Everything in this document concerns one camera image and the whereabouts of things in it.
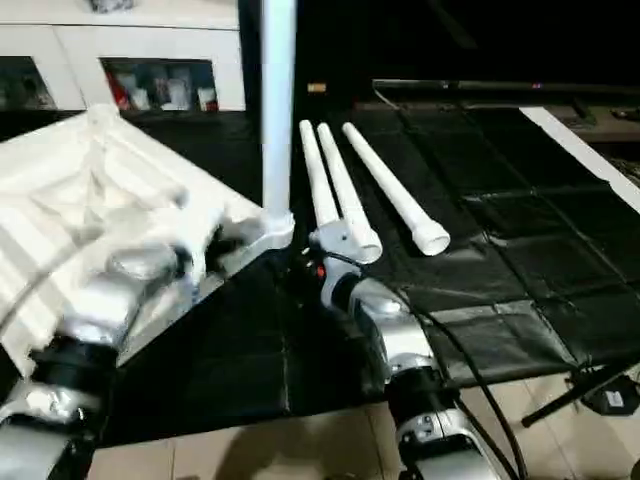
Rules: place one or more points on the white plastic table leg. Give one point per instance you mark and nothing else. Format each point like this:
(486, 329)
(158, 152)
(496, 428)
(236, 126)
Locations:
(278, 110)
(320, 185)
(345, 190)
(395, 190)

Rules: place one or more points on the white plastic table top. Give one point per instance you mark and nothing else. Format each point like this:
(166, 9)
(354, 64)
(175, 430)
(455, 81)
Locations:
(90, 200)

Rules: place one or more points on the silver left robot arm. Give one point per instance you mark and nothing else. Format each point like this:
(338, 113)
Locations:
(90, 320)

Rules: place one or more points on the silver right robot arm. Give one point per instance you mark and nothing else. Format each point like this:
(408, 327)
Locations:
(400, 350)

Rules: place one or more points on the small white jar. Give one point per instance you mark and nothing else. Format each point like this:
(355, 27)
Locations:
(180, 92)

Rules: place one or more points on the black work mat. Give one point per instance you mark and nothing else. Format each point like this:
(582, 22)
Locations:
(500, 250)

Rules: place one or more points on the small tan label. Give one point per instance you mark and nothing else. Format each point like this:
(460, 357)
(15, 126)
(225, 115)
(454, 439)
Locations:
(317, 88)

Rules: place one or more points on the small red bottle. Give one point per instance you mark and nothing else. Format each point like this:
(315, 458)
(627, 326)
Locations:
(118, 92)

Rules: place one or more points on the white glass-door cabinet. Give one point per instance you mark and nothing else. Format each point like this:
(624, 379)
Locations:
(120, 45)

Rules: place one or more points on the small grey metal object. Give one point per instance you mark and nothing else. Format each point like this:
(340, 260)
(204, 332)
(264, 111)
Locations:
(112, 4)

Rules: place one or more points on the large black cabinet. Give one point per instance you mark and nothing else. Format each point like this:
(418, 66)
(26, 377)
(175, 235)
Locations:
(450, 40)

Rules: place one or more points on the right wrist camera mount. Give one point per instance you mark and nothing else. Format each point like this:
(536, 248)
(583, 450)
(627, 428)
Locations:
(332, 240)

